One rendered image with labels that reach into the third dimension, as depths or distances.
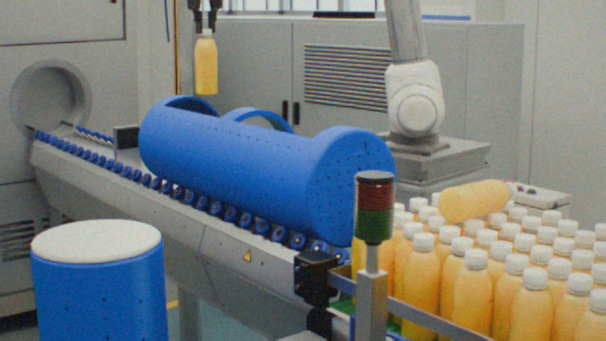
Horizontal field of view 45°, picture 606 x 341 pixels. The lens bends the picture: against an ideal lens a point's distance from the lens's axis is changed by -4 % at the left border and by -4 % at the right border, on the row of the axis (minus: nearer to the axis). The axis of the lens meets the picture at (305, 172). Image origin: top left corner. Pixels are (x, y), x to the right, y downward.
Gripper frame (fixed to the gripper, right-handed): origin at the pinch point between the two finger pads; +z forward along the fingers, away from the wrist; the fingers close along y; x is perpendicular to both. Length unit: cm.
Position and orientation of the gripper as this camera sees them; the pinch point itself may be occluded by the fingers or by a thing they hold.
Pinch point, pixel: (204, 22)
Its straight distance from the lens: 236.7
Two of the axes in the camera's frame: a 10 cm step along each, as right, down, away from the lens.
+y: -7.9, 1.4, -6.0
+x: 6.1, 1.6, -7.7
